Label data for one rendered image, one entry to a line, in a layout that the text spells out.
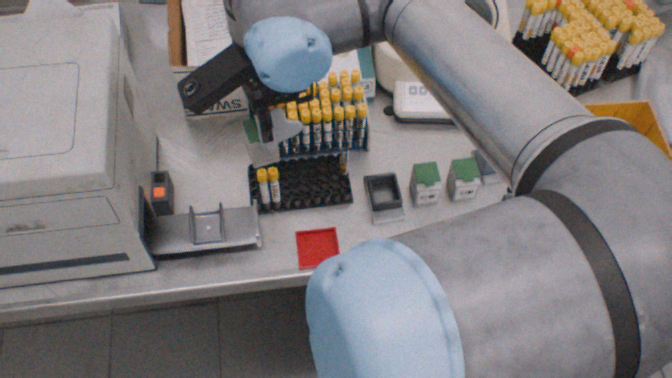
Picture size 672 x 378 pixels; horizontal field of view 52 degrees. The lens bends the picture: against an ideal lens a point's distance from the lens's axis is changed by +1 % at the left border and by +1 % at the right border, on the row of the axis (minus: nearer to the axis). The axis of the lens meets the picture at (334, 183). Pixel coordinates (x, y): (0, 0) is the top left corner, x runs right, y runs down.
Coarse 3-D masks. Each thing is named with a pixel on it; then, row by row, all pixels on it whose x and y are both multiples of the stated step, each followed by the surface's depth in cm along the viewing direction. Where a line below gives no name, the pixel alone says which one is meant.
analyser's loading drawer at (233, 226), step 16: (192, 208) 109; (224, 208) 112; (240, 208) 112; (256, 208) 110; (144, 224) 111; (160, 224) 111; (176, 224) 111; (192, 224) 107; (208, 224) 111; (224, 224) 110; (240, 224) 111; (256, 224) 108; (160, 240) 109; (176, 240) 109; (192, 240) 107; (208, 240) 108; (224, 240) 109; (240, 240) 109; (256, 240) 109
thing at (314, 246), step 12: (324, 228) 114; (300, 240) 113; (312, 240) 113; (324, 240) 113; (336, 240) 113; (300, 252) 112; (312, 252) 112; (324, 252) 112; (336, 252) 112; (300, 264) 110; (312, 264) 111
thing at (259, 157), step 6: (246, 138) 96; (246, 144) 100; (252, 144) 95; (258, 144) 95; (252, 150) 96; (258, 150) 97; (276, 150) 98; (252, 156) 97; (258, 156) 98; (264, 156) 98; (270, 156) 99; (276, 156) 99; (252, 162) 99; (258, 162) 99; (264, 162) 100; (270, 162) 100
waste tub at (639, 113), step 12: (588, 108) 117; (600, 108) 117; (612, 108) 117; (624, 108) 117; (636, 108) 118; (648, 108) 116; (624, 120) 121; (636, 120) 121; (648, 120) 117; (648, 132) 117; (660, 132) 113; (660, 144) 113
